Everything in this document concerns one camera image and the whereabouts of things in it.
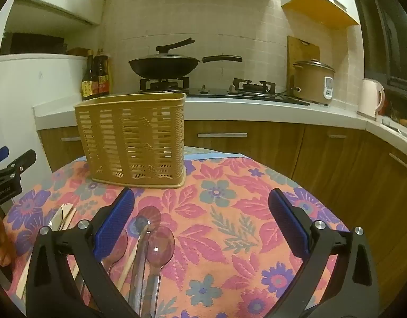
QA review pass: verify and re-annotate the pale spoon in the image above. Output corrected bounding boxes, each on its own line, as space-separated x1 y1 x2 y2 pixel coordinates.
48 206 65 231

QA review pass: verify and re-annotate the dark window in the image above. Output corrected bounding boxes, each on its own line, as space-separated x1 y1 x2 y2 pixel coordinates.
351 0 407 100

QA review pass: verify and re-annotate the dark box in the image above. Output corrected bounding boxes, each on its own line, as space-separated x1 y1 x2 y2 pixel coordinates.
0 32 68 55

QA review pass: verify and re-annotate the beige rice cooker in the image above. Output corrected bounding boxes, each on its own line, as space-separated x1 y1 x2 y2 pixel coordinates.
291 59 337 105

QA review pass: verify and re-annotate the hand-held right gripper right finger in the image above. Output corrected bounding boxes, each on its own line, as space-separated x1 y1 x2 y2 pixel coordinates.
268 188 380 318

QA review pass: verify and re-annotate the person's left hand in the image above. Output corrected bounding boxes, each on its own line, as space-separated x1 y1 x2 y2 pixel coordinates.
0 210 16 267

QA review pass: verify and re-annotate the clear purple plastic spoon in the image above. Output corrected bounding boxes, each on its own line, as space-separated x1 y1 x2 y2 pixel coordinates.
140 226 176 318
102 230 129 274
128 206 162 312

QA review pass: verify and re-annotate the white wall cabinet orange underside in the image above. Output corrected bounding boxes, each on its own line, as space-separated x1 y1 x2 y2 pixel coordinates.
280 0 361 29

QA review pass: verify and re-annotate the black wok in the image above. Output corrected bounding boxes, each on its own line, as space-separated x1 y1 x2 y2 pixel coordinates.
128 55 243 78

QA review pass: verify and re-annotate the black gas stove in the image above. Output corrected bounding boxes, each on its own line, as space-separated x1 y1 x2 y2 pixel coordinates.
139 76 310 107

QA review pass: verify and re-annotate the wooden chopstick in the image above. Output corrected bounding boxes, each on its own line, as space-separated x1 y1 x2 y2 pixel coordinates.
116 223 149 290
16 204 73 300
61 207 78 231

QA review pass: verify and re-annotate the floral table cloth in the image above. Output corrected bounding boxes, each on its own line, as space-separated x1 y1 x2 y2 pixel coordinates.
3 146 352 318

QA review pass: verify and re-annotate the pale electric kettle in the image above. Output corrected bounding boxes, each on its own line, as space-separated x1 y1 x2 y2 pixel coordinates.
358 78 386 118

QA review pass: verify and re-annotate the tan plastic utensil basket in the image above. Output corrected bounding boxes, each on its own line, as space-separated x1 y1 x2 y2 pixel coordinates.
73 92 187 189

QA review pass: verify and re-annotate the glass wok lid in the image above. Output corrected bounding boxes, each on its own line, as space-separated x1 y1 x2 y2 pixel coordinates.
132 38 199 62

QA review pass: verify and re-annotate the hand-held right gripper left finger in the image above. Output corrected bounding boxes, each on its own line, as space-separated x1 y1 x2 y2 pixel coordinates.
26 187 141 318

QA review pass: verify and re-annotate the white refrigerator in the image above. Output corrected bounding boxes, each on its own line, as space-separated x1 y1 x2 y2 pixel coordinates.
0 53 89 179

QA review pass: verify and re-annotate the wooden cutting board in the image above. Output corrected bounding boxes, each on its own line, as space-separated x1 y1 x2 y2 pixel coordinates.
286 35 321 90

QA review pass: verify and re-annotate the dark sauce bottle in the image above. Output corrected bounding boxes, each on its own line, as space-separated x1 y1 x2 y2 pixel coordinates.
81 50 95 100
92 49 110 96

